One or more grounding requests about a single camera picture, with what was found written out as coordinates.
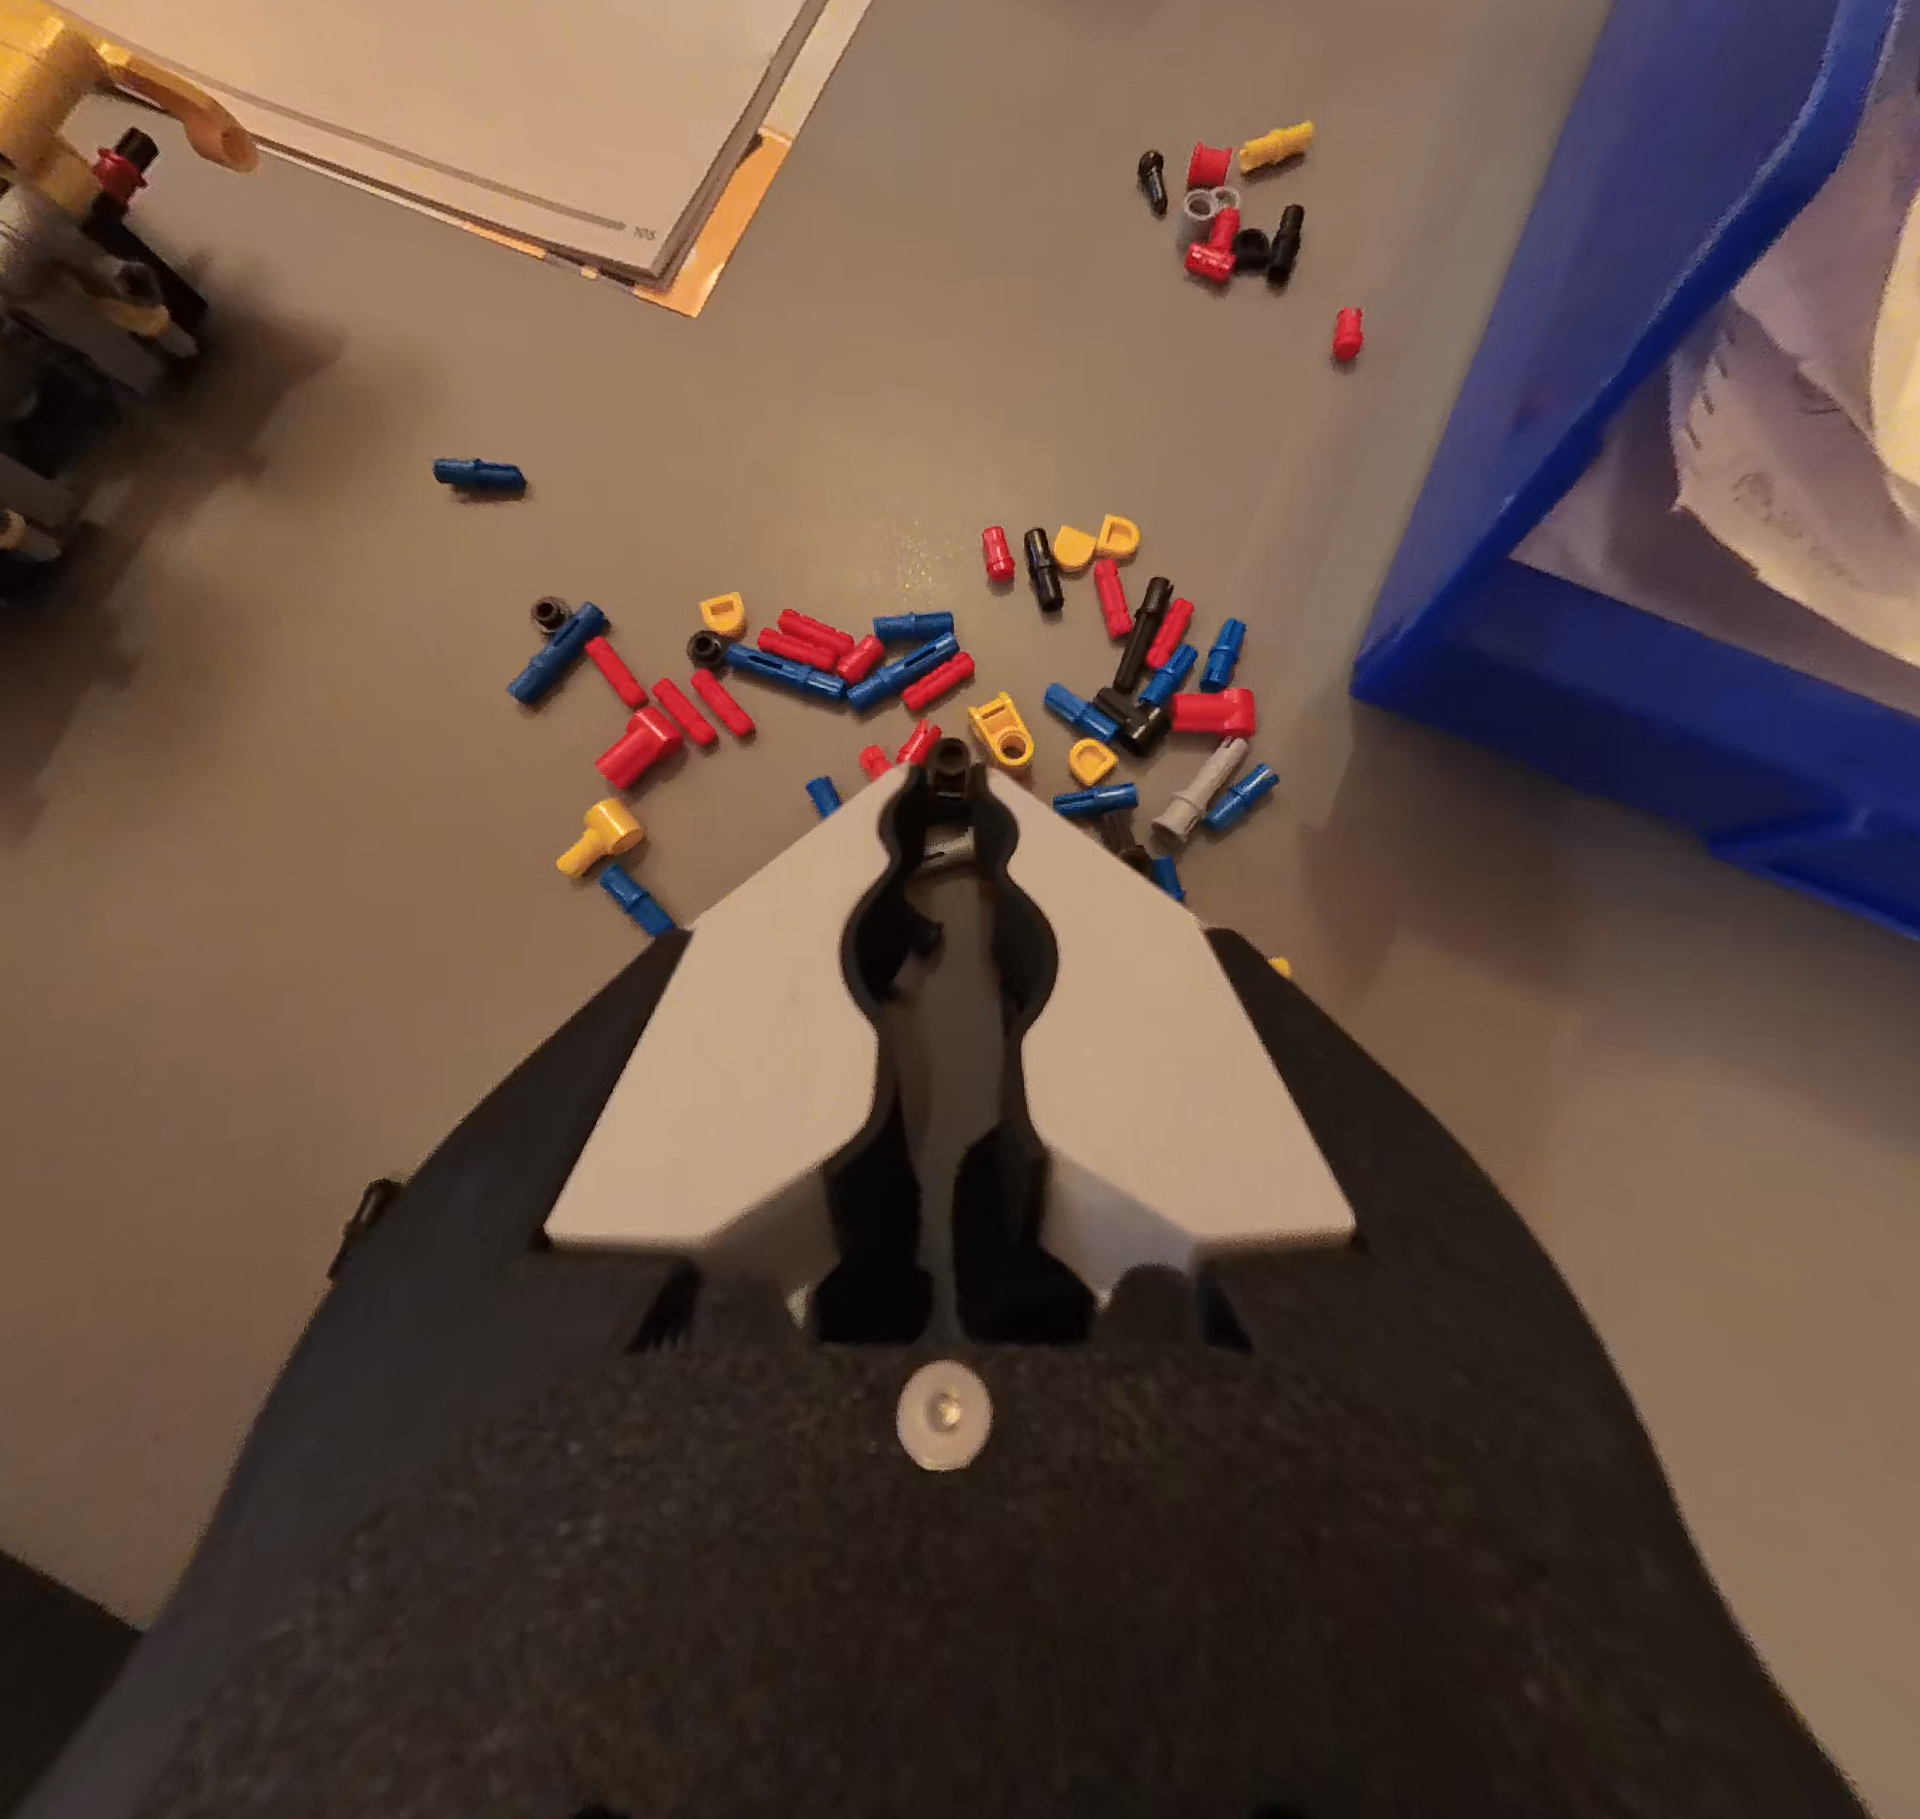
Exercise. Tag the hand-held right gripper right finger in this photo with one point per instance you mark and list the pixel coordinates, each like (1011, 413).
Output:
(1180, 1102)

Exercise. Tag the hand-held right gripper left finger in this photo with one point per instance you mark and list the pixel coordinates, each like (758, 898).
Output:
(726, 1102)

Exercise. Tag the small black brick pin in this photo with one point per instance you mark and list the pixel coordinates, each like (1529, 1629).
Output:
(950, 771)

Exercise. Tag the pile of coloured brick pins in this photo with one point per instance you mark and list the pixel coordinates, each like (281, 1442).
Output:
(807, 651)

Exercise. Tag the yellow brick car model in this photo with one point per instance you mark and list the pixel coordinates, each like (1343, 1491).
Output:
(66, 274)

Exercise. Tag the building instruction booklet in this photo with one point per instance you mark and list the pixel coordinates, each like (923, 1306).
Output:
(525, 49)

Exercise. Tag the grey desk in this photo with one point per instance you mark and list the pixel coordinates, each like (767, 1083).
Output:
(903, 395)

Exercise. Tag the blue plastic bin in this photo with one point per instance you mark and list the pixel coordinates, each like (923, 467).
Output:
(1578, 573)

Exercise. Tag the small red black brick cluster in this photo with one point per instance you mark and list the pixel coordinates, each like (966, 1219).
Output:
(1216, 219)

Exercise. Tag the white printed paper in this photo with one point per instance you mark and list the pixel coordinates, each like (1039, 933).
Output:
(1771, 424)

